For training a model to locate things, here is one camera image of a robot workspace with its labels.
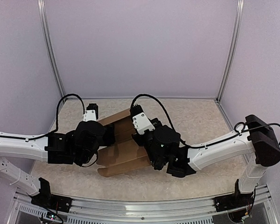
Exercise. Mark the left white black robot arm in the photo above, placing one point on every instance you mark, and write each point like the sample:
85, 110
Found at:
75, 147

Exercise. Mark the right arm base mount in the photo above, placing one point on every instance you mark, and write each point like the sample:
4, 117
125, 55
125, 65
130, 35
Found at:
232, 201

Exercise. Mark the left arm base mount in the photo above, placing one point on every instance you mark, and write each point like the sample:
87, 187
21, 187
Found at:
54, 202

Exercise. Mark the small circuit board with led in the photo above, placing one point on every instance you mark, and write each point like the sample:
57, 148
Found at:
50, 216

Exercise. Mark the right aluminium corner post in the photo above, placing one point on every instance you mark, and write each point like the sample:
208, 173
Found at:
232, 49

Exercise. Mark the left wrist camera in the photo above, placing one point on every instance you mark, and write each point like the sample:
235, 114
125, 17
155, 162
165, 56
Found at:
91, 112

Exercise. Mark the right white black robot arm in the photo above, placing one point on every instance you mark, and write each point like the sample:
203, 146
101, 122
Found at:
254, 136

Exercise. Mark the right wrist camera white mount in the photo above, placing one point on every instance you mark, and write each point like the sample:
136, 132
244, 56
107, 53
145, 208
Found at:
140, 121

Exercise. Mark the left aluminium corner post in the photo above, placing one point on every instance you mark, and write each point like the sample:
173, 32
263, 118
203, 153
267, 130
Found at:
49, 46

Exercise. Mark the aluminium corner post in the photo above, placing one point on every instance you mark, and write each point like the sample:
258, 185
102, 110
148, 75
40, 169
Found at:
49, 46
232, 49

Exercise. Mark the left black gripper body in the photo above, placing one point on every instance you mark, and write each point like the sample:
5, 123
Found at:
109, 138

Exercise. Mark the brown cardboard box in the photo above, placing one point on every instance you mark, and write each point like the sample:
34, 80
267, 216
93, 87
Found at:
124, 155

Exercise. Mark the front aluminium frame rail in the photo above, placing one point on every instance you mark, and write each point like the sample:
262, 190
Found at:
201, 210

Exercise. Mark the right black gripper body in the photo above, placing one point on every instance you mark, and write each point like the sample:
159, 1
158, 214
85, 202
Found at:
134, 135

